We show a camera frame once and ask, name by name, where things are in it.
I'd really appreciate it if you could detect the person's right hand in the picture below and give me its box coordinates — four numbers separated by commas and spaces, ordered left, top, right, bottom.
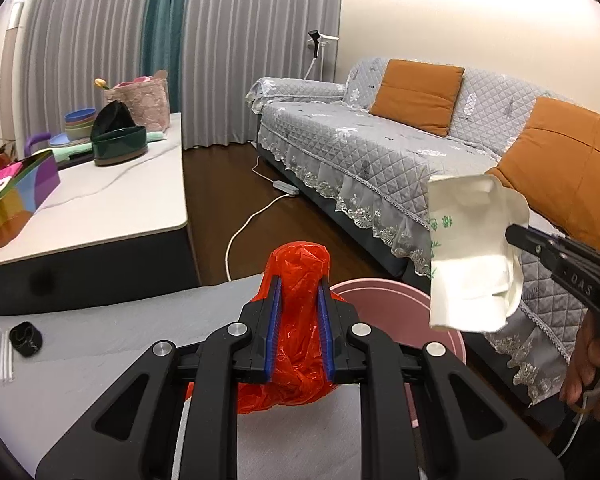
560, 316, 600, 423

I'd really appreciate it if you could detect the pink lace basket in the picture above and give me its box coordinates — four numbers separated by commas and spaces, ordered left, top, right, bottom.
104, 70, 172, 128

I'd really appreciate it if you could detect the grey floor mat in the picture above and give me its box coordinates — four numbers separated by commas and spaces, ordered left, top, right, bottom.
0, 275, 416, 480

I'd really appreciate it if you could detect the grey curtain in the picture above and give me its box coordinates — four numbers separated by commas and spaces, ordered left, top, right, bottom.
17, 0, 161, 121
180, 0, 345, 150

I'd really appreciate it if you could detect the clear packet of white sticks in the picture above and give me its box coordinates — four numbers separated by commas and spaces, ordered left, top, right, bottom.
0, 326, 17, 389

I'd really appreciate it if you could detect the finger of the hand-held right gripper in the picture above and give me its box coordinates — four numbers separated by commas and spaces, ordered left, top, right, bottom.
505, 224, 572, 272

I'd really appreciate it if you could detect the white standing air conditioner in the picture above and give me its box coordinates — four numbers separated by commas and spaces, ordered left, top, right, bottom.
0, 0, 34, 142

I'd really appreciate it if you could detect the black round small object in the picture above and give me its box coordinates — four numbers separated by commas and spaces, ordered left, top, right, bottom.
10, 321, 44, 357

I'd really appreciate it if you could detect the white power cable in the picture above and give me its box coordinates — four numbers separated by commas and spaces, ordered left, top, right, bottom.
225, 155, 282, 282

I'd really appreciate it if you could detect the orange cushion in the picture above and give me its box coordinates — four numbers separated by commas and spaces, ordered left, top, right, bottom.
485, 96, 600, 262
368, 59, 466, 138

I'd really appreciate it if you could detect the stack of coloured bowls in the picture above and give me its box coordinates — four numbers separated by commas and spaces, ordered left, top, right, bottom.
63, 106, 99, 140

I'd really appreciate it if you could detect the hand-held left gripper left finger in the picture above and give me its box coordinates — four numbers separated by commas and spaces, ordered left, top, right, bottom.
35, 275, 283, 480

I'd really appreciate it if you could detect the teal curtain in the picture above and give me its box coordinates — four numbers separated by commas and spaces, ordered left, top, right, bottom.
141, 0, 193, 116

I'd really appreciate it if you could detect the purple handle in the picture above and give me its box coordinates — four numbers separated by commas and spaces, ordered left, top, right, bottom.
25, 132, 52, 157

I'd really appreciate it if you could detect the black hat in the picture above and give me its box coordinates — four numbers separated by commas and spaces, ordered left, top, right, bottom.
90, 100, 137, 141

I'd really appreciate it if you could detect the white coffee table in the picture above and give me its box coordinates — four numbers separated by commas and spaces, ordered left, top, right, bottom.
0, 112, 201, 317

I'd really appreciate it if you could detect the multicoloured box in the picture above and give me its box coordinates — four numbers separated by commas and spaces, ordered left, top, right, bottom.
0, 149, 61, 255

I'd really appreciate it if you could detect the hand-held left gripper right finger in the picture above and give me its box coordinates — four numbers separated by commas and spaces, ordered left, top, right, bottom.
316, 282, 566, 480

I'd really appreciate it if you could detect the grey quilted sofa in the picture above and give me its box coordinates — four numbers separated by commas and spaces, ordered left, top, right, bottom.
245, 56, 600, 408

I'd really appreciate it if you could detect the white stand with black device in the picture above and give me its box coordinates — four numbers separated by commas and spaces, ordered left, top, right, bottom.
302, 30, 341, 81

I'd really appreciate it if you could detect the pink plastic bin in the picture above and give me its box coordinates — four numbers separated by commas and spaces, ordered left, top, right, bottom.
327, 277, 467, 427

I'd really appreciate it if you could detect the white tissue packet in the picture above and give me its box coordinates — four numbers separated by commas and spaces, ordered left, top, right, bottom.
426, 174, 530, 333

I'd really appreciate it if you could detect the dark green bowl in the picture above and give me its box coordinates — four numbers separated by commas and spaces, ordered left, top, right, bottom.
91, 126, 148, 167

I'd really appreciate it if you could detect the thin white gripper cable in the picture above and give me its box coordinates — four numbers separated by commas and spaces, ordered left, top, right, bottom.
555, 380, 600, 461

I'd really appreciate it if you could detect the red plastic bag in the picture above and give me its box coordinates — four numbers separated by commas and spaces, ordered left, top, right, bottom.
187, 241, 351, 415

